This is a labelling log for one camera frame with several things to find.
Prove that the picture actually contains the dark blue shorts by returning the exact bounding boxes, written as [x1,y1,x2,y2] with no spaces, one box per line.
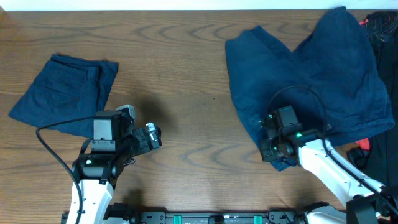
[9,54,119,128]
[224,6,396,172]

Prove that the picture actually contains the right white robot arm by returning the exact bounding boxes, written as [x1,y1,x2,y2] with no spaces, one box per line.
[260,129,397,223]

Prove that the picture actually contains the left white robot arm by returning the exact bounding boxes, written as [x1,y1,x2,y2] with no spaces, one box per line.
[62,123,162,224]

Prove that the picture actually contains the red garment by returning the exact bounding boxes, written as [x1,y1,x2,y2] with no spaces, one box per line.
[355,138,371,151]

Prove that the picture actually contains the folded dark blue shorts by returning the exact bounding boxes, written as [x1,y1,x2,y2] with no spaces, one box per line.
[9,54,119,128]

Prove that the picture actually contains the black patterned garment pile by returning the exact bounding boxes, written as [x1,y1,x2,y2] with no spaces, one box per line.
[346,11,398,187]

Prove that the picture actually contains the right black cable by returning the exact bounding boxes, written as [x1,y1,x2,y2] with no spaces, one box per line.
[266,85,398,215]

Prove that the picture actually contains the black cable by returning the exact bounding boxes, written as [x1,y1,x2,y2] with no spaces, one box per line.
[35,115,97,224]
[266,85,398,215]

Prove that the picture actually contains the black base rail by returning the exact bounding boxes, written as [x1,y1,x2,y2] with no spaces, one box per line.
[103,203,308,224]

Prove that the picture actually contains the left black cable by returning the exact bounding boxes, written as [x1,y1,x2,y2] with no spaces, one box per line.
[35,115,97,224]

